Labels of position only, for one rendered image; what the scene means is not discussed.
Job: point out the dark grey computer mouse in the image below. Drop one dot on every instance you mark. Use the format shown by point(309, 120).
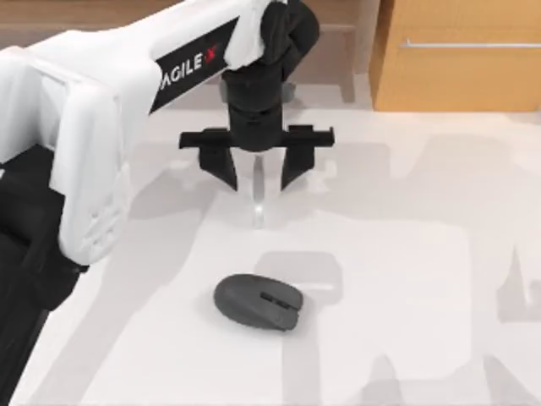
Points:
point(258, 302)

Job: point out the brown wooden open shelf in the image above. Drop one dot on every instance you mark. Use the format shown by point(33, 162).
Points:
point(342, 55)

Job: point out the pale wooden cupboard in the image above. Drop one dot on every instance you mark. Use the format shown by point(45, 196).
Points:
point(456, 76)

